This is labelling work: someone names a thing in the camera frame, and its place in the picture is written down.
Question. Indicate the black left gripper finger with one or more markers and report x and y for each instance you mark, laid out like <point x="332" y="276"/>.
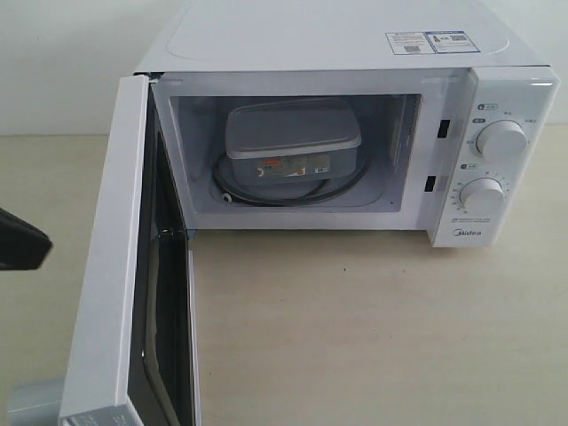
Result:
<point x="23" y="246"/>

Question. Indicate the white microwave door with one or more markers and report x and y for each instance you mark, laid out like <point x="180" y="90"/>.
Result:
<point x="133" y="356"/>

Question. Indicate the white plastic lidded container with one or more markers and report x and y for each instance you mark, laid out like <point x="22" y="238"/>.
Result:
<point x="292" y="140"/>

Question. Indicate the white microwave oven body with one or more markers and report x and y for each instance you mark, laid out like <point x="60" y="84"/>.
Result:
<point x="419" y="115"/>

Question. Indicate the lower white microwave knob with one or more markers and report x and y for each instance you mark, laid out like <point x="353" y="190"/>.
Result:
<point x="483" y="196"/>

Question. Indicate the white microwave knob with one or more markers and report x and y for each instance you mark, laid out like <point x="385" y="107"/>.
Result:
<point x="501" y="141"/>
<point x="483" y="196"/>

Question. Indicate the upper white microwave knob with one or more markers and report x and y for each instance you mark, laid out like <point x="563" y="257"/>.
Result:
<point x="501" y="141"/>

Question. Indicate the blue white warning sticker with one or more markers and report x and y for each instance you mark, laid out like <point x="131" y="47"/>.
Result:
<point x="430" y="43"/>

